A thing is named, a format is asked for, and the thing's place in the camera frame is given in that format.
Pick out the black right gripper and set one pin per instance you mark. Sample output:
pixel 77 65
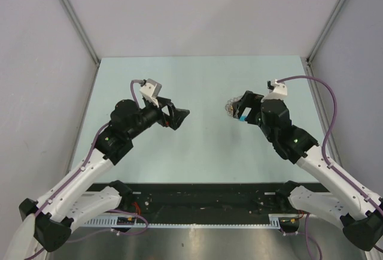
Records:
pixel 249 100

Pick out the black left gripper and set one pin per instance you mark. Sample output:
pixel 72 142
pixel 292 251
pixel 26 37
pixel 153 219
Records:
pixel 175 116

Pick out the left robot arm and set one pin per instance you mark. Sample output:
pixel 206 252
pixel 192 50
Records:
pixel 49 221

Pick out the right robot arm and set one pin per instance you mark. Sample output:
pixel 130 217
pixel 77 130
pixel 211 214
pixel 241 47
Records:
pixel 353 208

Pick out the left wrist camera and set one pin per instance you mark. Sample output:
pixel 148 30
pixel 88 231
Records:
pixel 150 91

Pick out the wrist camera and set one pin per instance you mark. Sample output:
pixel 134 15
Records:
pixel 276 90
pixel 150 91

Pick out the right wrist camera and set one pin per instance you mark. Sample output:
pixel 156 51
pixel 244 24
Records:
pixel 276 90

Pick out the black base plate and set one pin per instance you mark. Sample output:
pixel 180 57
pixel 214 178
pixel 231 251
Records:
pixel 258 197

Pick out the grey slotted cable duct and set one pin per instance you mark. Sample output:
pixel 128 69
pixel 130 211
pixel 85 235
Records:
pixel 110 220

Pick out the right aluminium corner post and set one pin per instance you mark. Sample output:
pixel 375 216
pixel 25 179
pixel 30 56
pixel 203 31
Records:
pixel 330 22

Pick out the aluminium corner post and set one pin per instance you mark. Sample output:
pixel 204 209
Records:
pixel 330 22
pixel 80 30

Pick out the left aluminium corner post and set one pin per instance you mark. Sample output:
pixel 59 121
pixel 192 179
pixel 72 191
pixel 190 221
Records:
pixel 80 30

